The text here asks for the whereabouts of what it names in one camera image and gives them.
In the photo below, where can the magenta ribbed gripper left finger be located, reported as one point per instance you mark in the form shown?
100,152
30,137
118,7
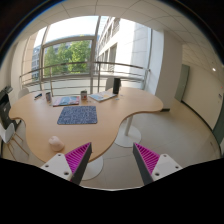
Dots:
70,166

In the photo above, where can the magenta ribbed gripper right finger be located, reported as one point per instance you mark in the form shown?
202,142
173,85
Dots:
153,166

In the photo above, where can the white computer mouse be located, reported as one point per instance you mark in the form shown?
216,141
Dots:
56,144

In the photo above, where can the blue speckled mouse pad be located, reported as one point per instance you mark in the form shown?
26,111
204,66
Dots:
73,115

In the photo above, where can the white chair wooden legs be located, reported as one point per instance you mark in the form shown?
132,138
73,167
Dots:
8,135

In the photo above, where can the light wooden curved table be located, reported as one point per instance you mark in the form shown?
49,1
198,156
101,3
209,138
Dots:
41,123

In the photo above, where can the colourful magazine on table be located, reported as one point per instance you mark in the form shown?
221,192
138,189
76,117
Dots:
66,101

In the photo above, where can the red white can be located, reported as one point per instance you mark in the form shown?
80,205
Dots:
83,95

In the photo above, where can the open booklet on table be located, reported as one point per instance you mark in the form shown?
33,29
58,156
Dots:
102,96

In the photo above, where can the small dark remote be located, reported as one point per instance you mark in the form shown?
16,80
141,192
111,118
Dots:
38,96

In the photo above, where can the grey green door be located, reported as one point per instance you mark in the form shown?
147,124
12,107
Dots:
183,79

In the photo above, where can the black printer device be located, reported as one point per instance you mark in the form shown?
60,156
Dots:
7,99

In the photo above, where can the black cylindrical speaker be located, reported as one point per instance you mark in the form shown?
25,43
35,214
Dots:
116,85

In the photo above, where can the metal balcony railing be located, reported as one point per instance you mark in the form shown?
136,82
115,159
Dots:
78,75

